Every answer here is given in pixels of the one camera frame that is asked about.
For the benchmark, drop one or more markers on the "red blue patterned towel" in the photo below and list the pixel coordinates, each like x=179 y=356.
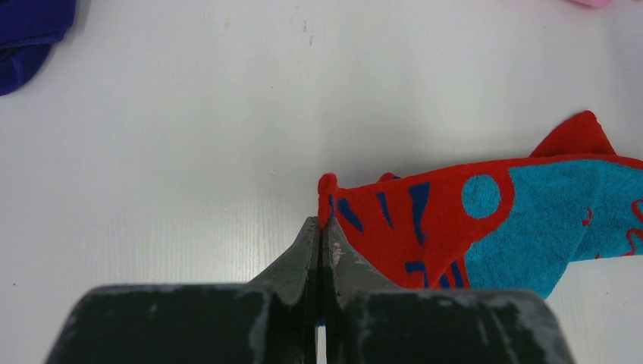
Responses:
x=504 y=224

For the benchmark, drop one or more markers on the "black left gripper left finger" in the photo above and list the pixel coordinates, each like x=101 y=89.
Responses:
x=270 y=319

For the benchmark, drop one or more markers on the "crumpled pink cloth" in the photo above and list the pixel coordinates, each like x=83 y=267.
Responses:
x=594 y=3

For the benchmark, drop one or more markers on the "purple crumpled cloth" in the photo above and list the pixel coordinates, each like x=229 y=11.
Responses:
x=29 y=30

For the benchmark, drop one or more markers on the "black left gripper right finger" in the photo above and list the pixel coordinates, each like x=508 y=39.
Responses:
x=369 y=319

